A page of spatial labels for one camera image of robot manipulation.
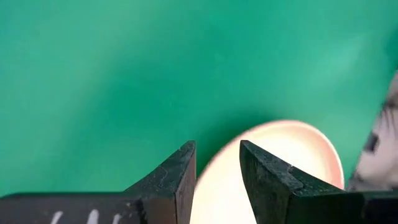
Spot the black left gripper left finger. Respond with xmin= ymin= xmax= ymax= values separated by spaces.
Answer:
xmin=0 ymin=139 xmax=197 ymax=224

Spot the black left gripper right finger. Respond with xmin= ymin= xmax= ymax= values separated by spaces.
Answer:
xmin=239 ymin=139 xmax=398 ymax=224

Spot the salmon pink plate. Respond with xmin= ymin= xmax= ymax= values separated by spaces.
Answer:
xmin=189 ymin=119 xmax=345 ymax=224

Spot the green table mat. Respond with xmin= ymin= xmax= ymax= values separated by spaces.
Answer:
xmin=0 ymin=0 xmax=398 ymax=200

